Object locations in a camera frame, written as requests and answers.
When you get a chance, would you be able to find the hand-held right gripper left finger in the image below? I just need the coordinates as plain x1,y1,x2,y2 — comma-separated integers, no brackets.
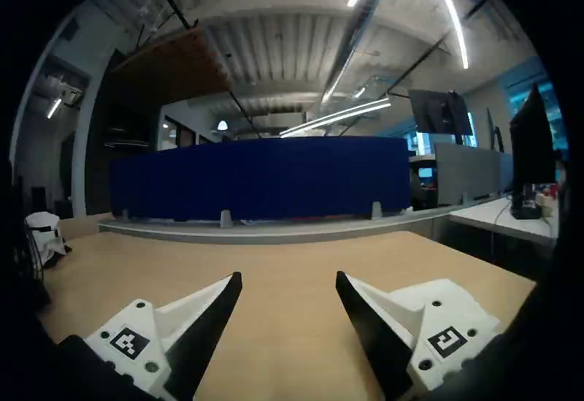
85,271,243,401

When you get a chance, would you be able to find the blue desk screen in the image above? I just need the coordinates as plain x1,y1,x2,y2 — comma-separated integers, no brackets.
97,135,434,245

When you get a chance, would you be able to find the black computer monitor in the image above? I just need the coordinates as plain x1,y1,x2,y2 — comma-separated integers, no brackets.
509,82,557,221
407,88,474,145

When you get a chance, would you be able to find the white desk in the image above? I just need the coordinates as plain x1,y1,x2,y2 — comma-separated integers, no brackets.
447,194,561,269

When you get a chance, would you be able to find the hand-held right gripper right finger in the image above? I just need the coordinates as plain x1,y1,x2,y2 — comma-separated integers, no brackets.
335,270,504,401

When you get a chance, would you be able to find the grey desk screen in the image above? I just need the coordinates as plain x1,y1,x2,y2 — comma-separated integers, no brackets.
434,142,513,208

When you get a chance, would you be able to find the heap of white towels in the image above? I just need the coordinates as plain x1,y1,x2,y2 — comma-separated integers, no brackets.
24,212,73,270

